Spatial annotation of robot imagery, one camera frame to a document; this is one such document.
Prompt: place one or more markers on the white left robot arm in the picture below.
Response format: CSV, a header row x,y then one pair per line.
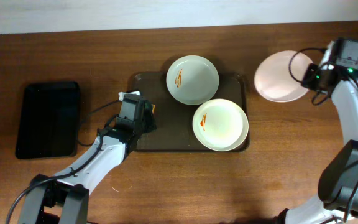
x,y
64,198

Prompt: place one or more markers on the cream plate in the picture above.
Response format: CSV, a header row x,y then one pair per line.
x,y
220,125

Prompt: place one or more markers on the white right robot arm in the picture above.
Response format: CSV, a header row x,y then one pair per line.
x,y
337,197

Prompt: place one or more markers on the pale green plate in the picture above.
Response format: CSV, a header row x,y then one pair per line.
x,y
192,80

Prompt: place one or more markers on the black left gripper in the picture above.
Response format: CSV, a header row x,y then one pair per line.
x,y
148,115

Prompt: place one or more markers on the orange green sponge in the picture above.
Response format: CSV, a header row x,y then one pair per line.
x,y
152,107

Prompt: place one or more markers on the black rectangular tray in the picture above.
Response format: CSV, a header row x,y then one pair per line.
x,y
49,120

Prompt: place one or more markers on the dark brown serving tray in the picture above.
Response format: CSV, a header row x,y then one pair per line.
x,y
173,119

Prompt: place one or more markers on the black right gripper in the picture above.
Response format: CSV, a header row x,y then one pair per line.
x,y
309,76

